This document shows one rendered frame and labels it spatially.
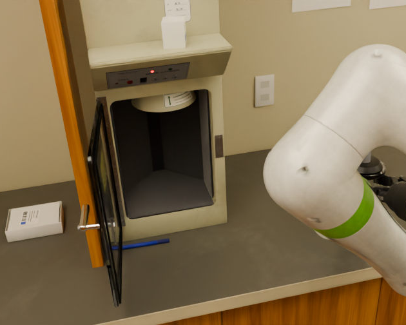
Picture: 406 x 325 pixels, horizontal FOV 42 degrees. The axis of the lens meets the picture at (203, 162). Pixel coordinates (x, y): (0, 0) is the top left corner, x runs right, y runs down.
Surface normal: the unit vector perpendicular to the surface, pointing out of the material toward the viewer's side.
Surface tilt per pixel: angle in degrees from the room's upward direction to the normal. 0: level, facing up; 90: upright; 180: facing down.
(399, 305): 90
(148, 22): 90
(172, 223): 90
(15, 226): 0
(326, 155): 56
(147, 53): 0
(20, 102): 90
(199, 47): 0
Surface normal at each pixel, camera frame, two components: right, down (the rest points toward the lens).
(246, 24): 0.22, 0.47
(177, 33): -0.01, 0.49
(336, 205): 0.39, 0.54
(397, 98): -0.17, 0.15
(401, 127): -0.42, 0.50
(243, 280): -0.05, -0.87
